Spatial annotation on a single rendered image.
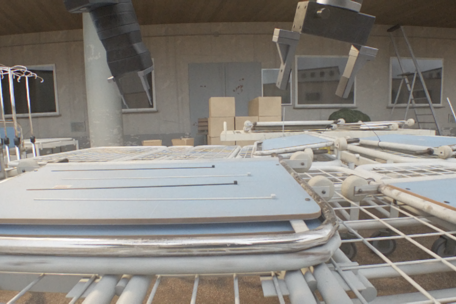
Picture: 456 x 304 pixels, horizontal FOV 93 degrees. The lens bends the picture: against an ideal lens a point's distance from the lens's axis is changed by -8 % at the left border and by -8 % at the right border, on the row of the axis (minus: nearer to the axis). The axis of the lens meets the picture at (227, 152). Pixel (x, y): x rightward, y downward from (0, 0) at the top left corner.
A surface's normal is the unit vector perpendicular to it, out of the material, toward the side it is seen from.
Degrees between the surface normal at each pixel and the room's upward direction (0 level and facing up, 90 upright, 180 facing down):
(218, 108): 90
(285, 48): 113
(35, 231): 3
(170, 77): 90
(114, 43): 122
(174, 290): 0
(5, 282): 90
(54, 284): 90
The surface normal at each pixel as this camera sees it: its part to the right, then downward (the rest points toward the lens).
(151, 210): -0.03, -0.98
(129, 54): -0.11, 0.46
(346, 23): 0.11, 0.50
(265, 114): 0.15, 0.11
